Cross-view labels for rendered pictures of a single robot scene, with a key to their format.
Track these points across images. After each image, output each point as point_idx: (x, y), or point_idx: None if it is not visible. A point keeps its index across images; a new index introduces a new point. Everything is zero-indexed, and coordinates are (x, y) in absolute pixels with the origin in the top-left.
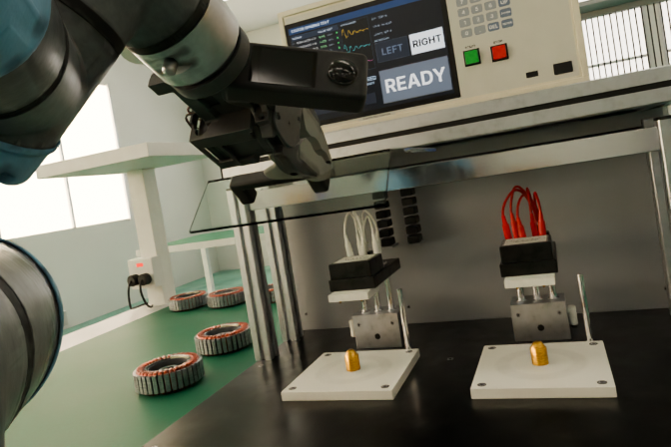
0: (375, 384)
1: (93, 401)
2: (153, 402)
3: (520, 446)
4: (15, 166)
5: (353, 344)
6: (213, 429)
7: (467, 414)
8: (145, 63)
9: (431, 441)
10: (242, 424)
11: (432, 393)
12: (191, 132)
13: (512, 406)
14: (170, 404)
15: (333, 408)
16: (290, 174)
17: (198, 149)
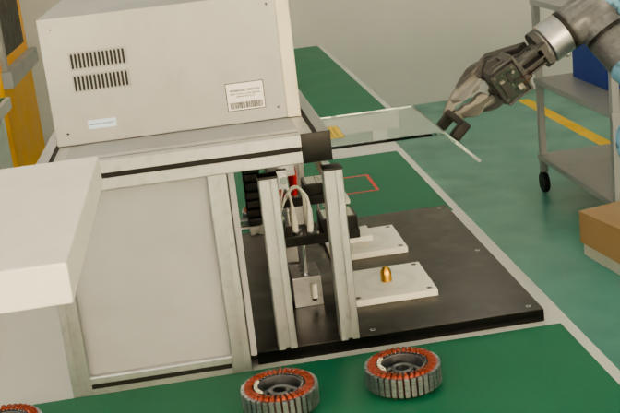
0: (411, 266)
1: (467, 407)
2: (448, 369)
3: (453, 235)
4: None
5: (311, 309)
6: (491, 299)
7: (427, 249)
8: (570, 51)
9: (460, 249)
10: (478, 293)
11: (404, 261)
12: (530, 83)
13: (412, 243)
14: (447, 359)
15: (439, 277)
16: (494, 109)
17: (528, 92)
